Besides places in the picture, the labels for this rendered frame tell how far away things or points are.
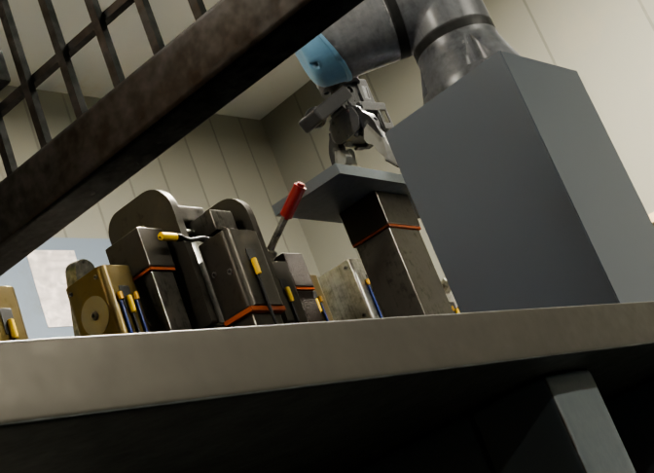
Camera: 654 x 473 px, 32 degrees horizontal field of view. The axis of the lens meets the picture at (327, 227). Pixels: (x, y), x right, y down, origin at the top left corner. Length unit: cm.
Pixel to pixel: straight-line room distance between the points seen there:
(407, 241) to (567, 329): 98
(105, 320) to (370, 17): 53
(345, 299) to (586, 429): 112
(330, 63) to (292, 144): 381
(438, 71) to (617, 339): 65
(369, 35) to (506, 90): 23
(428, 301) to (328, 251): 338
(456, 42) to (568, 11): 310
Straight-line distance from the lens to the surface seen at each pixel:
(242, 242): 160
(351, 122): 195
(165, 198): 164
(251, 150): 535
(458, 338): 78
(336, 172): 175
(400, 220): 188
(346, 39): 156
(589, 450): 95
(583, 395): 97
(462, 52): 153
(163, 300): 156
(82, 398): 54
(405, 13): 157
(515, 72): 145
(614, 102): 448
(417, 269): 186
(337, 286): 204
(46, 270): 419
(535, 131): 141
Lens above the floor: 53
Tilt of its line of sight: 18 degrees up
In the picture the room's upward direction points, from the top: 21 degrees counter-clockwise
